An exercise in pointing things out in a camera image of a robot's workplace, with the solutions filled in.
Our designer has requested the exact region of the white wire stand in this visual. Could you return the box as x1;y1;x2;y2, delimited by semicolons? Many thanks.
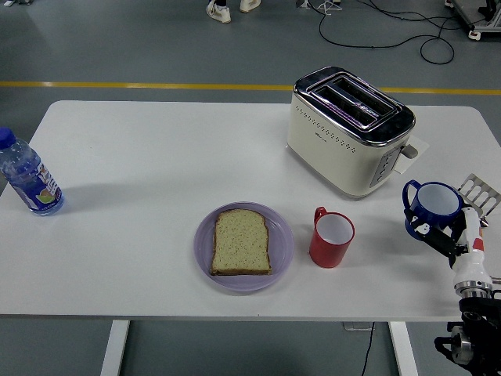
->
315;0;342;16

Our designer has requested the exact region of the black floor cable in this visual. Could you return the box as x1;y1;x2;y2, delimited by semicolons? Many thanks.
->
317;0;477;65

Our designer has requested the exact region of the silver metal toast rack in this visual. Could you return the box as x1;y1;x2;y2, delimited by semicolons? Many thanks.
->
457;173;501;229

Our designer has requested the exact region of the red enamel cup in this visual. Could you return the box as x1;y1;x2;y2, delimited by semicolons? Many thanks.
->
308;206;356;269

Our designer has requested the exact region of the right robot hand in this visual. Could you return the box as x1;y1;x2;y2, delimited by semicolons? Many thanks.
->
403;206;490;286

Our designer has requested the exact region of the wheeled equipment frame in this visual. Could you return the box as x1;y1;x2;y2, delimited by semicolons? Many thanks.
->
445;0;501;42

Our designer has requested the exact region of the white paper sheet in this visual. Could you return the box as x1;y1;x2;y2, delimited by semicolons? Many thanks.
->
395;136;431;175

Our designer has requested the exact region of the bread slice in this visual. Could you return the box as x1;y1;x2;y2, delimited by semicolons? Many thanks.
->
209;208;273;277

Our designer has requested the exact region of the thin black cable under table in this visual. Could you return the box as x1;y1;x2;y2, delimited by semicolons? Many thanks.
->
359;321;376;376

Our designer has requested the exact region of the white table leg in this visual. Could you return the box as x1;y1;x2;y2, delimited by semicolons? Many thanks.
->
387;320;419;376
99;320;131;376

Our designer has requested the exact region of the water bottle with blue cap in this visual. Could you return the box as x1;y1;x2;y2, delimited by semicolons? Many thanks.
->
0;126;65;217

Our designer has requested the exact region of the purple round plate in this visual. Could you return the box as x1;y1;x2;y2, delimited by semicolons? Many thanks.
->
193;201;295;296

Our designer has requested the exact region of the blue enamel cup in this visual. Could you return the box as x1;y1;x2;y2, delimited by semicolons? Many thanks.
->
402;179;465;240

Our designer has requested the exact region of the cream chrome toaster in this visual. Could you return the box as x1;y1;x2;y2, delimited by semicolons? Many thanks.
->
286;66;419;202

